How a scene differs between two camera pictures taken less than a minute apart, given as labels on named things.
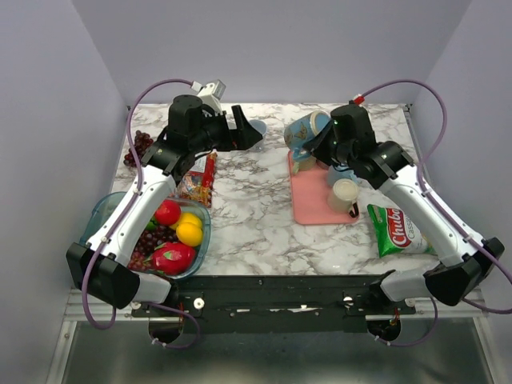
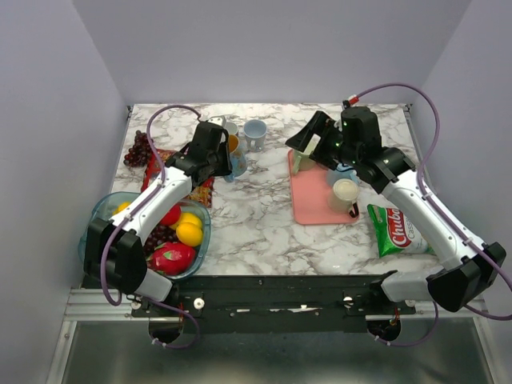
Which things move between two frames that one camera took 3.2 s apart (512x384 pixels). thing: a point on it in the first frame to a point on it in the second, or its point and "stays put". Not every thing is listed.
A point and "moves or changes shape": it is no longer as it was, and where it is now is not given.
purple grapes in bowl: (148, 242) stays put
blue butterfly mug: (300, 130) moves or changes shape
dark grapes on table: (142, 142) stays put
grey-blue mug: (262, 126) stays put
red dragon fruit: (173, 258) stays put
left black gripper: (241, 139) to (226, 168)
